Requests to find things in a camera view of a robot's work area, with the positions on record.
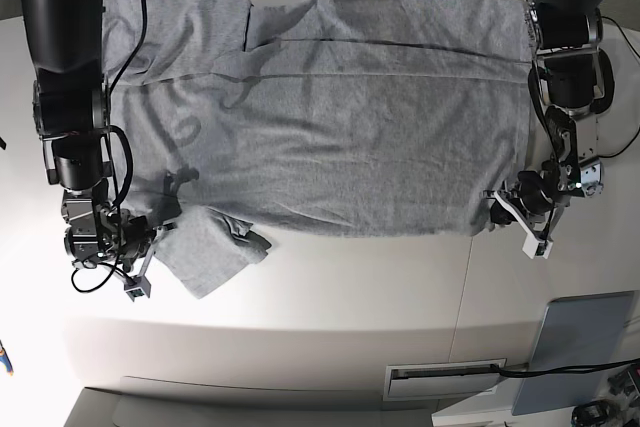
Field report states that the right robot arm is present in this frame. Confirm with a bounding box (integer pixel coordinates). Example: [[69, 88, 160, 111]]
[[21, 0, 173, 300]]

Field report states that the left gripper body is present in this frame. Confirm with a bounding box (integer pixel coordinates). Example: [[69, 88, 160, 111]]
[[507, 170, 565, 217]]

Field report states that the grey T-shirt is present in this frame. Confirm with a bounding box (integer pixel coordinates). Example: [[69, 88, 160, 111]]
[[103, 0, 532, 298]]

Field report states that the blue orange tool handle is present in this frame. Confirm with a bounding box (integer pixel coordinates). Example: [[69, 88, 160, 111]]
[[0, 343, 14, 376]]

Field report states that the grey laptop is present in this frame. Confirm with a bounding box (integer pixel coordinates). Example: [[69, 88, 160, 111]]
[[511, 291, 635, 417]]

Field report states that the black device bottom right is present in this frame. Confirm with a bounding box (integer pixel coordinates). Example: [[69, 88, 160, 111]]
[[571, 400, 614, 427]]

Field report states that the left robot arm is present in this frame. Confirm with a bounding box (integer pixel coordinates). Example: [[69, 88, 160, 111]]
[[486, 0, 615, 259]]

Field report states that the black power cable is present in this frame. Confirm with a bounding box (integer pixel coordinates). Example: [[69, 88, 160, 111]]
[[492, 359, 640, 379]]

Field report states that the black mouse cable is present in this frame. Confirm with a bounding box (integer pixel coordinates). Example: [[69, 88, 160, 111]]
[[597, 16, 640, 158]]

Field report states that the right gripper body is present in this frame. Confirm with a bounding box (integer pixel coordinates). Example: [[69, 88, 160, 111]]
[[97, 211, 158, 267]]

